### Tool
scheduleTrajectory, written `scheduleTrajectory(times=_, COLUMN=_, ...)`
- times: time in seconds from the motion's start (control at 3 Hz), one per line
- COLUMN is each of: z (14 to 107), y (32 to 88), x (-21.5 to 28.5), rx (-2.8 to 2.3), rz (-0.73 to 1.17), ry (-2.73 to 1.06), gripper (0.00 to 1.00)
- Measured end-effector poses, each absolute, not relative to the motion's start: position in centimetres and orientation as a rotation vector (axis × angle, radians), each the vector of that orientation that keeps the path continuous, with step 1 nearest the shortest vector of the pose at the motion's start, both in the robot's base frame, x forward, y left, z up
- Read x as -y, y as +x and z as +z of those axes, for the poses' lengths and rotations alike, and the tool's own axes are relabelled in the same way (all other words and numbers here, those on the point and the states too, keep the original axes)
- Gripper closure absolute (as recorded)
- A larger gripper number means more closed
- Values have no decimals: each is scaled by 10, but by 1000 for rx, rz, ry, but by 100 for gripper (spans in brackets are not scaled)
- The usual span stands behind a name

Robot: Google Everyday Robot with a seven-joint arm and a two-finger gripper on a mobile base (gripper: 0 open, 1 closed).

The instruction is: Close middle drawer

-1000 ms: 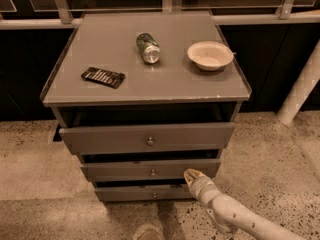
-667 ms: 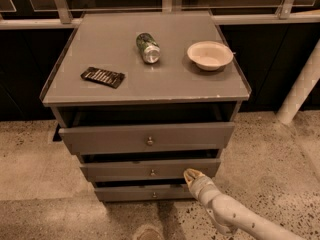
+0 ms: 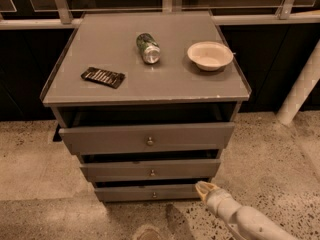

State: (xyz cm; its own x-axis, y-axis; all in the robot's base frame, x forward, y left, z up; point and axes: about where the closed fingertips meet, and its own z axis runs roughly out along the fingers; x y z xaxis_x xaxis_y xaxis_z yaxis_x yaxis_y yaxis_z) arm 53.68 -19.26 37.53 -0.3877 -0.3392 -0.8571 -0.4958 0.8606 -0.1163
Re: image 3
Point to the grey drawer cabinet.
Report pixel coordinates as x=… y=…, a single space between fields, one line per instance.
x=172 y=91

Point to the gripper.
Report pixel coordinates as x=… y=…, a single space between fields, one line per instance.
x=216 y=196

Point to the grey drawer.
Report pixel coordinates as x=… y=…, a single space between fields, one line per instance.
x=146 y=138
x=146 y=193
x=150 y=170

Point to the black striped snack packet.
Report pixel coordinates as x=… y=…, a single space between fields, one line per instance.
x=103 y=77

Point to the green soda can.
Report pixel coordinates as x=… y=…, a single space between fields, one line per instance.
x=148 y=48

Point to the white bowl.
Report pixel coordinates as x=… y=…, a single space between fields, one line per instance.
x=210 y=56

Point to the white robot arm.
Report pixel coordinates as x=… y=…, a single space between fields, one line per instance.
x=245 y=222

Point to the metal railing frame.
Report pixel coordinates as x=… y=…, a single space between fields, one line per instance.
x=50 y=14

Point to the grey top drawer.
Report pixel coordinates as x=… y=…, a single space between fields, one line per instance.
x=146 y=138

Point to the grey bottom drawer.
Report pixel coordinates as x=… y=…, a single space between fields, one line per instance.
x=146 y=193

